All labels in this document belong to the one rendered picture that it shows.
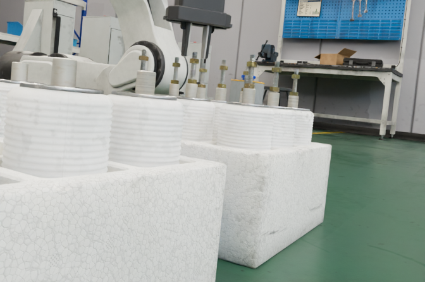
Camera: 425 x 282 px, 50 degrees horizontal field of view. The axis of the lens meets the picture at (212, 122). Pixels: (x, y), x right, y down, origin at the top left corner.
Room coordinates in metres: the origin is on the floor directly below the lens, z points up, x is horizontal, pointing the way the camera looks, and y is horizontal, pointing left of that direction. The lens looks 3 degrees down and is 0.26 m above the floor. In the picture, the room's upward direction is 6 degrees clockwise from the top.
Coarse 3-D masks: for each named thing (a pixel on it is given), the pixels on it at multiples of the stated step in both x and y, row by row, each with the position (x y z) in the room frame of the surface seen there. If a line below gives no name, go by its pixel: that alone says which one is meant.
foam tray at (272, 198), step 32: (224, 160) 0.73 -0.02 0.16; (256, 160) 0.71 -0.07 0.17; (288, 160) 0.79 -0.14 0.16; (320, 160) 0.96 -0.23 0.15; (224, 192) 0.73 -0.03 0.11; (256, 192) 0.70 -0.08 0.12; (288, 192) 0.80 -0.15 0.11; (320, 192) 0.99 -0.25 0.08; (224, 224) 0.73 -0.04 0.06; (256, 224) 0.70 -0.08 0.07; (288, 224) 0.82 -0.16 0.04; (224, 256) 0.72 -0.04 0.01; (256, 256) 0.70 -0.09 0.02
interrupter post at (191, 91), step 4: (188, 84) 0.85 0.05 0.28; (192, 84) 0.85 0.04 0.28; (196, 84) 0.85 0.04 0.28; (188, 88) 0.85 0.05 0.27; (192, 88) 0.85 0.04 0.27; (196, 88) 0.85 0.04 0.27; (188, 92) 0.85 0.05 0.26; (192, 92) 0.85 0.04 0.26; (196, 92) 0.85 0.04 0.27; (188, 96) 0.85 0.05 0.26; (192, 96) 0.85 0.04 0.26; (196, 96) 0.86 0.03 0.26
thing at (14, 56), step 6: (6, 54) 1.60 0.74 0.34; (12, 54) 1.59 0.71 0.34; (18, 54) 1.57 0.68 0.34; (24, 54) 1.56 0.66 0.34; (30, 54) 1.55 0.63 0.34; (36, 54) 1.57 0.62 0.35; (42, 54) 1.59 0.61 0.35; (0, 60) 1.60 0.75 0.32; (6, 60) 1.57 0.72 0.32; (12, 60) 1.56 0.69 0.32; (18, 60) 1.54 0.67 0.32; (0, 66) 1.58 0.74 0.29; (6, 66) 1.56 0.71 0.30; (0, 72) 1.57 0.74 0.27; (6, 72) 1.55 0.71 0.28; (0, 78) 1.57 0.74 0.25; (6, 78) 1.55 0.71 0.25
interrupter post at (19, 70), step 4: (12, 64) 0.65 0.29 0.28; (16, 64) 0.65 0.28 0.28; (20, 64) 0.65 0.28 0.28; (24, 64) 0.65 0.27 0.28; (12, 68) 0.65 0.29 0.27; (16, 68) 0.65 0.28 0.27; (20, 68) 0.65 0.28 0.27; (24, 68) 0.65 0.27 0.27; (12, 72) 0.65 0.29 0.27; (16, 72) 0.65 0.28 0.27; (20, 72) 0.65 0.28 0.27; (24, 72) 0.65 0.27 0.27; (12, 76) 0.65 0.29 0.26; (16, 76) 0.65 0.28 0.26; (20, 76) 0.65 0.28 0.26; (24, 76) 0.65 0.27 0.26; (16, 80) 0.65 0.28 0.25; (20, 80) 0.65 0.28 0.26; (24, 80) 0.65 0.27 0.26
